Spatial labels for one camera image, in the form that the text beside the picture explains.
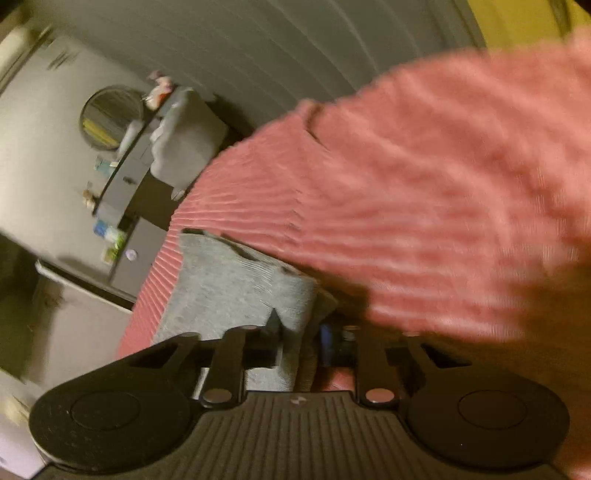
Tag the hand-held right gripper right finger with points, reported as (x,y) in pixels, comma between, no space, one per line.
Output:
(328,334)

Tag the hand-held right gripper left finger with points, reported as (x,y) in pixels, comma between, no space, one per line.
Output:
(276,344)

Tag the grey pants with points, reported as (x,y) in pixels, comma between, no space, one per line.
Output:
(231,286)

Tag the grey nightstand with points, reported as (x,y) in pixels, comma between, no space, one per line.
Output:
(138,258)

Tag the pink ribbed blanket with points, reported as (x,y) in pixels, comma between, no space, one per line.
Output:
(415,184)

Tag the green packet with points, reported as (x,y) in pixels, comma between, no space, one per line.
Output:
(112,255)

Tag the tall white floor appliance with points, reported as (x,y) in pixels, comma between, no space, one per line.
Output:
(83,288)

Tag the blue and white box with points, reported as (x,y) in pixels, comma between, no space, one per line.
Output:
(101,228)

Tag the grey vanity desk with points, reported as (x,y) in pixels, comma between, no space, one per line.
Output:
(131,166)

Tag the grey upholstered chair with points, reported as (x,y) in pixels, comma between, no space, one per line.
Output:
(189,129)

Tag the blue bottle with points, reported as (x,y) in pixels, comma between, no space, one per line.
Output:
(111,166)
(100,164)

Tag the pink plush toy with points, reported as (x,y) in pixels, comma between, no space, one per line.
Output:
(160,90)

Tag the round vanity mirror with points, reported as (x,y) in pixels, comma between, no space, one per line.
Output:
(111,117)

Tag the grey curtain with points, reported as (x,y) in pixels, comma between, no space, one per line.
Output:
(277,50)

